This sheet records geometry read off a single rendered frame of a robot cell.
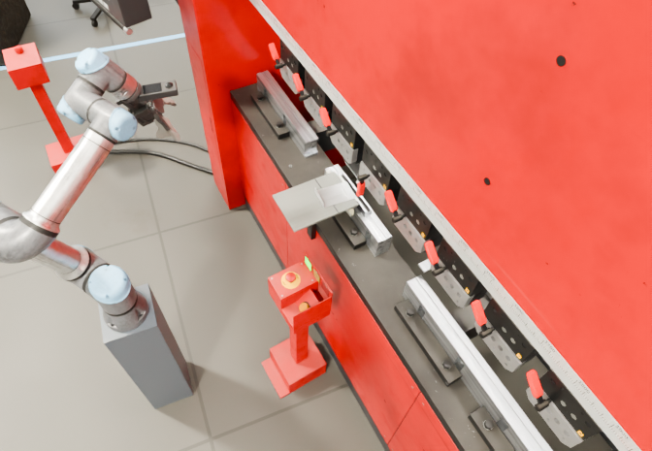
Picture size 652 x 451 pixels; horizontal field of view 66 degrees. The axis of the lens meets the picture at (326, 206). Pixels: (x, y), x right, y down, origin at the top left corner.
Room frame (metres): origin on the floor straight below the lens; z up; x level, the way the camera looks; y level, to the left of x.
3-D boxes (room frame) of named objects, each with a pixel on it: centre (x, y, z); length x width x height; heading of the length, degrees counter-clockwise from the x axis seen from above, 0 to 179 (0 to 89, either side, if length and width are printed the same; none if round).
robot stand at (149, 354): (0.74, 0.67, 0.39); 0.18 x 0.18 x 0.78; 26
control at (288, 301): (0.88, 0.08, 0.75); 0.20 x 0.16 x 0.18; 35
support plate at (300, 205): (1.13, 0.04, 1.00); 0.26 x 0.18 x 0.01; 122
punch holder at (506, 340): (0.55, -0.50, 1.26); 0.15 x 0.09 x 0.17; 32
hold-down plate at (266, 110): (1.69, 0.28, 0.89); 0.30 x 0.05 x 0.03; 32
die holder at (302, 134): (1.68, 0.21, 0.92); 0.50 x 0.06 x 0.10; 32
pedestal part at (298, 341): (0.88, 0.08, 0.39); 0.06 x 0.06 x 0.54; 35
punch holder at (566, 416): (0.39, -0.60, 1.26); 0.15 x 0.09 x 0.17; 32
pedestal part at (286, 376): (0.86, 0.10, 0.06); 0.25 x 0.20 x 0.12; 125
